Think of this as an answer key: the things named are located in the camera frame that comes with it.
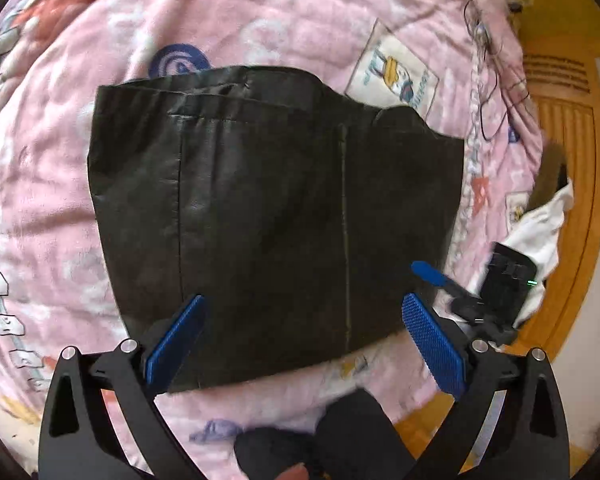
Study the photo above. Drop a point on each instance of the wooden bed headboard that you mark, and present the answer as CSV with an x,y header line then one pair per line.
x,y
565,125

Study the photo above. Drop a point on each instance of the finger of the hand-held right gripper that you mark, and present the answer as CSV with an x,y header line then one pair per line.
x,y
430,272

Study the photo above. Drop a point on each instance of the black leather jacket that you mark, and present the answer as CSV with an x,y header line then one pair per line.
x,y
280,210

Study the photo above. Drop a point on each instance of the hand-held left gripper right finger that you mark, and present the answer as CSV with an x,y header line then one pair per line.
x,y
432,345

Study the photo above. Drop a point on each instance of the white coat with fur collar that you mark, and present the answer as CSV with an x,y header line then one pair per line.
x,y
540,240

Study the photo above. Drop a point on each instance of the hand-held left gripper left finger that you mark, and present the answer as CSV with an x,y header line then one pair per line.
x,y
175,347

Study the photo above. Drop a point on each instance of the pink printed quilt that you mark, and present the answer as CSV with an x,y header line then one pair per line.
x,y
305,15

